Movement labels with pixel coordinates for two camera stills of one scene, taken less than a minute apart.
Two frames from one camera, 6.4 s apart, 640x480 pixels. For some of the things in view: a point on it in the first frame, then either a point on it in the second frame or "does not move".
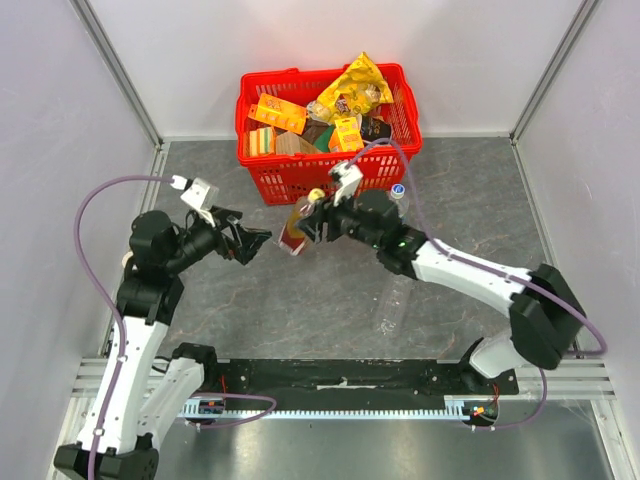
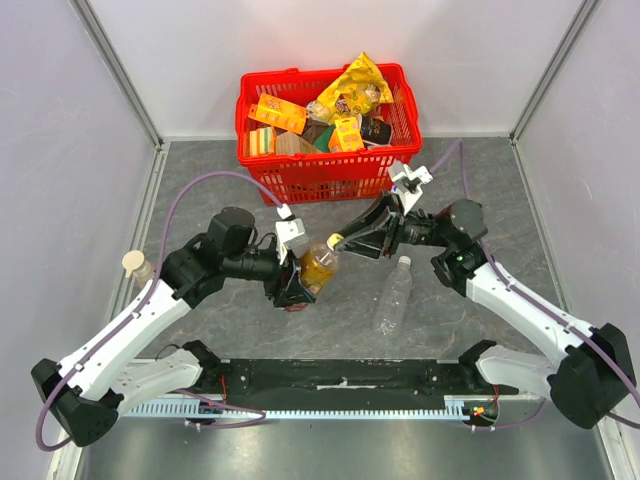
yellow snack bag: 359,89 does not move
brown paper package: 289,143 does not move
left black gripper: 243,249 -> 292,292
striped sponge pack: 262,141 does not move
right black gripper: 325,223 -> 392,229
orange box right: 335,144 does not move
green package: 323,140 does not move
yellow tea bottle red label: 291,240 -> 317,265
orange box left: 280,113 does not move
